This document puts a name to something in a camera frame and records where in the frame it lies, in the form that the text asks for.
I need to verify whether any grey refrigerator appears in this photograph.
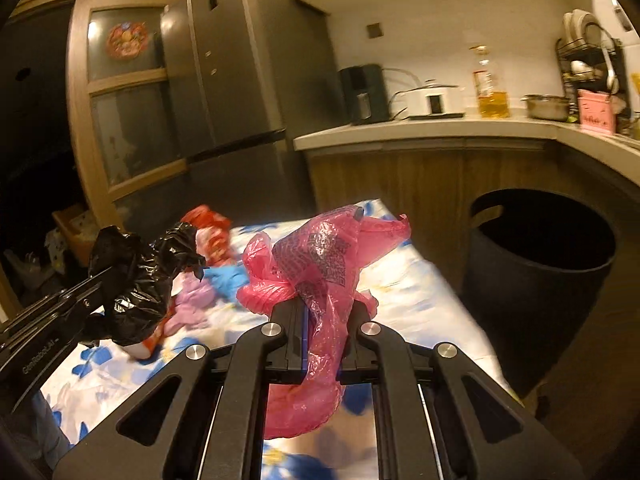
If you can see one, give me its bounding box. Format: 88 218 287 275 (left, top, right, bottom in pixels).
160 0 332 222

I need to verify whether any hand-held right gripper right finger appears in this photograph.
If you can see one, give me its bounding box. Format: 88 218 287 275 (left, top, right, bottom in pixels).
340 303 586 480

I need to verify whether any steel pot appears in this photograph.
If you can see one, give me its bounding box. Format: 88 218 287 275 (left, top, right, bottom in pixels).
520 94 572 122

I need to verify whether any black air fryer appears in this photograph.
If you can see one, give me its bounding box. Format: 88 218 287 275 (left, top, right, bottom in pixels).
339 64 392 126

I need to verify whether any wooden kitchen counter cabinet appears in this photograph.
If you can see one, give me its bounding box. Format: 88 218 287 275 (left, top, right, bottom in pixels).
292 112 640 283

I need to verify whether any black plastic bag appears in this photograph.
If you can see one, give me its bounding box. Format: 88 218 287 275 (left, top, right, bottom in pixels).
82 221 207 347

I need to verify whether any floral tablecloth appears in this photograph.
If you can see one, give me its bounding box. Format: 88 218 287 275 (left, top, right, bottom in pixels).
37 199 516 480

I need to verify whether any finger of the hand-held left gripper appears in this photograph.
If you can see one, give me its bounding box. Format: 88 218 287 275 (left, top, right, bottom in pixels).
0 294 107 377
0 267 108 333

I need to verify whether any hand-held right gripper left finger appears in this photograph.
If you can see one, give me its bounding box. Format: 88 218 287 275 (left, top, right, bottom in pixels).
52 301 309 480

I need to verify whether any person's jeans leg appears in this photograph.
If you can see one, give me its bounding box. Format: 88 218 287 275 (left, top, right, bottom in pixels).
30 389 74 466

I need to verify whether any red and white plastic bag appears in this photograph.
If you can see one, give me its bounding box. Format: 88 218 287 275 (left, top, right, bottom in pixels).
180 204 236 268

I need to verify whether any red door decoration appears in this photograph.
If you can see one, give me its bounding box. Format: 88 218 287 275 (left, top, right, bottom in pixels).
105 20 149 59

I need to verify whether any cardboard box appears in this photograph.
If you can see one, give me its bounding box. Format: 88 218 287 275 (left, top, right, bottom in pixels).
51 204 102 267

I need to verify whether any blue crumpled plastic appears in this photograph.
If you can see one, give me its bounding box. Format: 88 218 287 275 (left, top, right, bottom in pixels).
204 264 249 306

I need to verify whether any pink plastic bag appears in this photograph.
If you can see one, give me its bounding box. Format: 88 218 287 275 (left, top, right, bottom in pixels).
236 204 411 441

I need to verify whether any black trash bin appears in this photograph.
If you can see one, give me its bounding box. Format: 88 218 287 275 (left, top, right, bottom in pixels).
460 189 617 399

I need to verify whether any purple crumpled plastic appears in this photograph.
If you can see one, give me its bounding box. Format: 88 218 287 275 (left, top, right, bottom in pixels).
164 277 217 336

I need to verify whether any white electric cooker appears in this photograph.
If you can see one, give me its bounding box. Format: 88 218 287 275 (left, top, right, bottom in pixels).
392 79 467 120

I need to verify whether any wooden glass door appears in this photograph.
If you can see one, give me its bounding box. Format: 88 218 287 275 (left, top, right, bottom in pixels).
65 0 194 227

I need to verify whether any cooking oil bottle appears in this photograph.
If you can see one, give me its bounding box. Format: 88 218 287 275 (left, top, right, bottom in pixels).
469 45 511 120

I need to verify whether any black dish rack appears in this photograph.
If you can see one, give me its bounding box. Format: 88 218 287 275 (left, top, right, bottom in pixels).
554 8 629 111

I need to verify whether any pink box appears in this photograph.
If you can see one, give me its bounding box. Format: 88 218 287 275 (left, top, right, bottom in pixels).
577 89 617 135

